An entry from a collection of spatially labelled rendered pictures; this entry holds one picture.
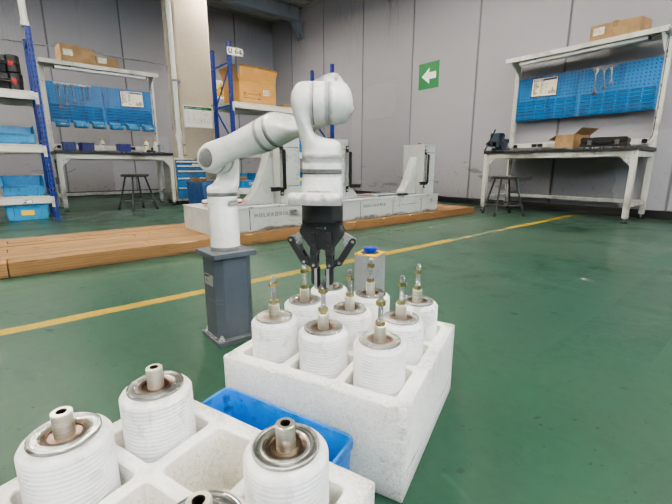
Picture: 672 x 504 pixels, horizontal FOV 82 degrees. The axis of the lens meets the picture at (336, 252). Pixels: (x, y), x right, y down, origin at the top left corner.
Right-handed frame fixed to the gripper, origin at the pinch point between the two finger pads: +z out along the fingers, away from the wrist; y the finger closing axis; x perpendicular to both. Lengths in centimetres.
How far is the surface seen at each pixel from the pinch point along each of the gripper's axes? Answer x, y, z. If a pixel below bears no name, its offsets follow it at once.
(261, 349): 0.9, 12.6, 15.6
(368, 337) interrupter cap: 3.3, -9.2, 10.1
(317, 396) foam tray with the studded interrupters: 8.3, -0.6, 19.9
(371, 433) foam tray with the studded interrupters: 11.6, -10.7, 23.7
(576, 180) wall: -463, -227, -4
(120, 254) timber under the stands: -129, 150, 31
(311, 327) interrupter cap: 0.8, 2.1, 10.1
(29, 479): 39.9, 23.8, 12.2
